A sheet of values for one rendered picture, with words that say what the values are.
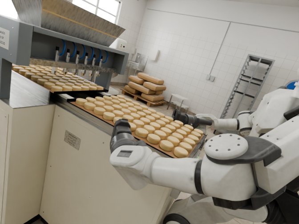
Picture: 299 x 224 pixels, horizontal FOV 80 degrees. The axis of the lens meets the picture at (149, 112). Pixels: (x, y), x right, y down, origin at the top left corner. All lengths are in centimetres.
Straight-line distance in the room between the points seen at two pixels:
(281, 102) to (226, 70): 438
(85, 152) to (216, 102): 438
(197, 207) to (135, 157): 51
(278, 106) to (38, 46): 98
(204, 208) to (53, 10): 106
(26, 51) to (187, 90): 469
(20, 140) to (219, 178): 89
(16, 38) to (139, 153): 65
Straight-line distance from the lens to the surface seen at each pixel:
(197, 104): 515
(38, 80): 111
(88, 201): 104
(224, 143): 37
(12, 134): 99
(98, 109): 82
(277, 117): 65
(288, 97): 65
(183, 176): 38
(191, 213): 91
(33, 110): 98
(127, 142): 54
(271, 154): 37
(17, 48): 87
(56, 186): 120
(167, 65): 557
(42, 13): 97
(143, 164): 43
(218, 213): 84
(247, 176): 38
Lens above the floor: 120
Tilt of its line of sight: 17 degrees down
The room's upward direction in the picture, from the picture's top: 18 degrees clockwise
